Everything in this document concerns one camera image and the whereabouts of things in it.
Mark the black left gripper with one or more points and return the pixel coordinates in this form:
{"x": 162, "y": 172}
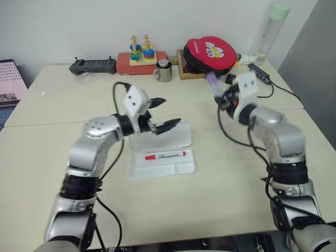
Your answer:
{"x": 147, "y": 126}

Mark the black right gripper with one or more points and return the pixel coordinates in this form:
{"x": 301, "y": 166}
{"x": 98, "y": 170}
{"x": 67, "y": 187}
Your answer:
{"x": 231, "y": 101}

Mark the purple marker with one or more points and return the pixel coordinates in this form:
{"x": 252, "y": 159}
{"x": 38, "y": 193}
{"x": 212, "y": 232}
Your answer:
{"x": 214, "y": 81}

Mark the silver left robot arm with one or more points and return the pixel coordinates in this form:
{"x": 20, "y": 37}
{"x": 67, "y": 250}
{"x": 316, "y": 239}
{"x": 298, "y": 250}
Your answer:
{"x": 86, "y": 152}

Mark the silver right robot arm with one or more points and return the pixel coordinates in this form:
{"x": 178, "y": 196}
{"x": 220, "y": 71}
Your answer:
{"x": 286, "y": 136}

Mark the white plastic pencil case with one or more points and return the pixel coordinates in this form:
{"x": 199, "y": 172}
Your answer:
{"x": 162, "y": 147}

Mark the red marker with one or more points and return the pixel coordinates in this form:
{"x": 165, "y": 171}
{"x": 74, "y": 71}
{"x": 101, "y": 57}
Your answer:
{"x": 165, "y": 156}

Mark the round black red-lidded case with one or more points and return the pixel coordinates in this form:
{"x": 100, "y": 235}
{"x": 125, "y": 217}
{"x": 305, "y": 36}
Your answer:
{"x": 210, "y": 52}

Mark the small black block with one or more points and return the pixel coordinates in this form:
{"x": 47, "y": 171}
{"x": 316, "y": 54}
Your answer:
{"x": 230, "y": 79}

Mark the steel mug with lid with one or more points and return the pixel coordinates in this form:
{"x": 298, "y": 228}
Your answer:
{"x": 165, "y": 71}

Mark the brown wooden tray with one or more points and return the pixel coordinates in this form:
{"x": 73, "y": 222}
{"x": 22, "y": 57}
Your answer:
{"x": 187, "y": 73}

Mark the crumpled white tissue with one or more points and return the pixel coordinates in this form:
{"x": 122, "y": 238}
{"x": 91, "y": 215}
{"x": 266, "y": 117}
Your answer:
{"x": 246, "y": 59}

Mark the red flat box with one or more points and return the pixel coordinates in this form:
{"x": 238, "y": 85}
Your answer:
{"x": 123, "y": 67}

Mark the colourful wooden stacking toy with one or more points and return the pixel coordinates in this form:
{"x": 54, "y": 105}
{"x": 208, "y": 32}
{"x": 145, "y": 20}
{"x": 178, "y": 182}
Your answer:
{"x": 143, "y": 53}

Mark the clear bottle with green lid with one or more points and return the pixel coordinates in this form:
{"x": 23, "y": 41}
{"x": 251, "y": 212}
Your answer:
{"x": 270, "y": 34}

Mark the black handheld remote controller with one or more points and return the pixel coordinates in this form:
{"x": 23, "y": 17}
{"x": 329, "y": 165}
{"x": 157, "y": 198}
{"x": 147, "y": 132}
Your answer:
{"x": 93, "y": 65}

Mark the open laptop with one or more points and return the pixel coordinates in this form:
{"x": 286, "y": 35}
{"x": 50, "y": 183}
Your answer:
{"x": 9, "y": 84}

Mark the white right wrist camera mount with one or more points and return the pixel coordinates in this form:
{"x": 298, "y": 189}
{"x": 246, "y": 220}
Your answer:
{"x": 248, "y": 86}

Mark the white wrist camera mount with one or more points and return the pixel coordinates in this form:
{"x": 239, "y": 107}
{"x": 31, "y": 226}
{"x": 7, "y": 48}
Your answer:
{"x": 248, "y": 86}
{"x": 134, "y": 98}

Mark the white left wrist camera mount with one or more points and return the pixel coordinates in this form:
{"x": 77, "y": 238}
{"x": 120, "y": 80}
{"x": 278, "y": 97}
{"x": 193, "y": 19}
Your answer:
{"x": 134, "y": 98}

